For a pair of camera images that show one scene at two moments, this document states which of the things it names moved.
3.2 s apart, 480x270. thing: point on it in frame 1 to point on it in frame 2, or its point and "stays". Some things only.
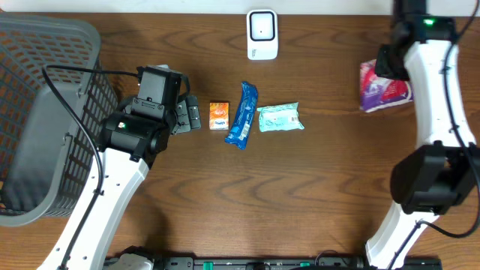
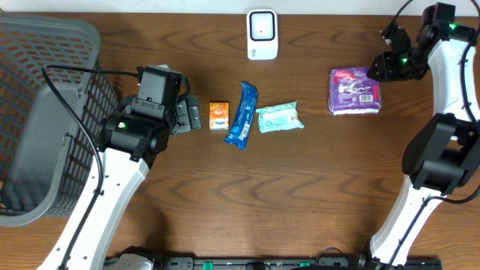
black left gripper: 188,115 stays
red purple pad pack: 377,92 to 352,91
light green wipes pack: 280,117 stays
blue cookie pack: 242,123 stays
